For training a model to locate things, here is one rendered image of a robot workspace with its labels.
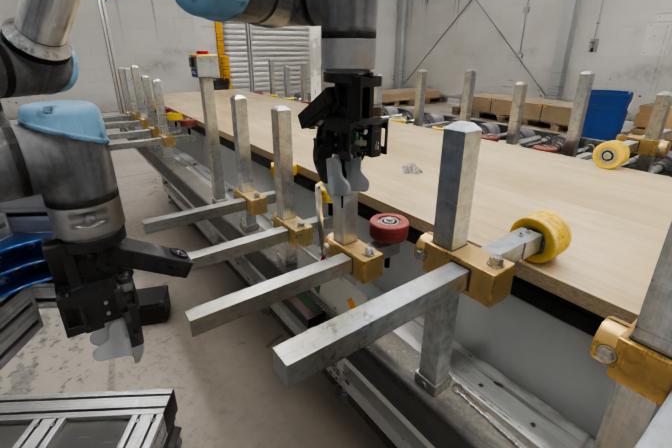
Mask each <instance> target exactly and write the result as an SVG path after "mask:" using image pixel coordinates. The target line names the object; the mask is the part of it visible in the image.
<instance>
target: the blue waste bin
mask: <svg viewBox="0 0 672 448"><path fill-rule="evenodd" d="M633 95H634V98H635V93H634V91H630V92H629V91H619V90H591V95H590V99H589V103H588V107H587V112H586V116H585V120H584V125H583V129H582V133H581V137H585V138H592V139H598V140H604V141H612V140H616V137H617V135H619V134H621V131H622V128H623V125H624V122H625V119H626V116H627V113H628V111H629V108H630V105H631V104H632V102H633V100H634V98H633ZM632 98H633V100H632Z"/></svg>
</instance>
